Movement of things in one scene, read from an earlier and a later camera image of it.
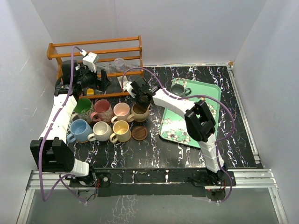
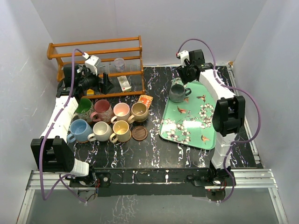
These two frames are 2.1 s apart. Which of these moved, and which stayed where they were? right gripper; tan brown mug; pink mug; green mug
Moved: right gripper
Stayed: tan brown mug; pink mug; green mug
